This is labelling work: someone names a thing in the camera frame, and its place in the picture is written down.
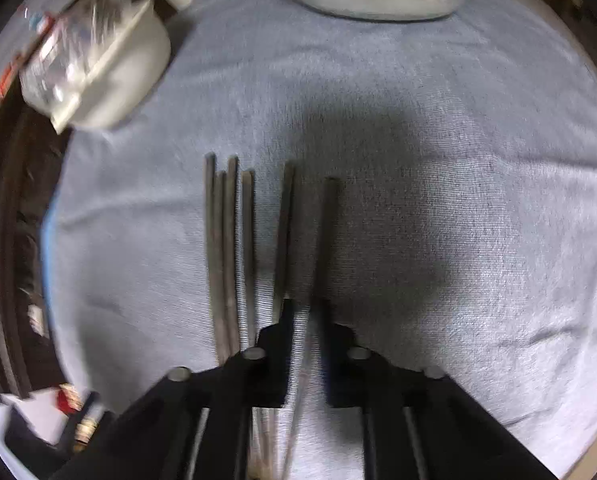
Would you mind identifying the dark chopstick two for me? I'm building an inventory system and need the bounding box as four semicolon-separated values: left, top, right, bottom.
213;171;240;364

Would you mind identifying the dark chopstick one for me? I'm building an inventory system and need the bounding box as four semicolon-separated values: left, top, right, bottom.
204;153;230;365

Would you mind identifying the dark chopstick three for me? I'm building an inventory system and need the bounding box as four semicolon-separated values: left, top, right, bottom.
224;156;240;356

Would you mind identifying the dark chopstick four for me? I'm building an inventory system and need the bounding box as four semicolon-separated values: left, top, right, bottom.
241;169;257;347

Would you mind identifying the dark chopstick six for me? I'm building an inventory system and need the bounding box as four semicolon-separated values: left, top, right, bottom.
280;177;340;479

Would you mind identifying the dark chopstick five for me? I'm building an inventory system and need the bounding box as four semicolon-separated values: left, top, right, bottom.
272;162;295;323

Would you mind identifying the grey table cloth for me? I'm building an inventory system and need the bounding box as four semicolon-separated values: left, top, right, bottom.
44;0;597;477

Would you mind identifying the carved dark wooden sideboard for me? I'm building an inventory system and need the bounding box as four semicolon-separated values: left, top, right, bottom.
0;87;70;403

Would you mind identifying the white ceramic pot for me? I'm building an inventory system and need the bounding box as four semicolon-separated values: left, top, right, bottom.
50;0;172;133

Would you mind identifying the clear plastic bag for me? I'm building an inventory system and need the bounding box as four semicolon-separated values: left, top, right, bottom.
20;0;135;116

